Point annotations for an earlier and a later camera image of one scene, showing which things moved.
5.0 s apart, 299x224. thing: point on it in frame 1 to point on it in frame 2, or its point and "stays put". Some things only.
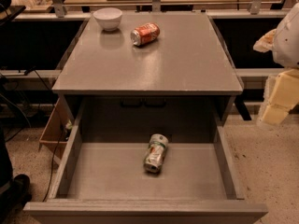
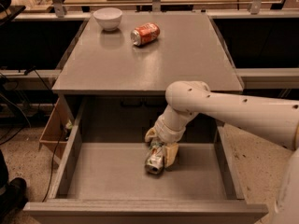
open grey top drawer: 102,179 stays put
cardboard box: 56,133 stays put
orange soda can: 145,34 stays put
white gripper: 288,44 to 167,132
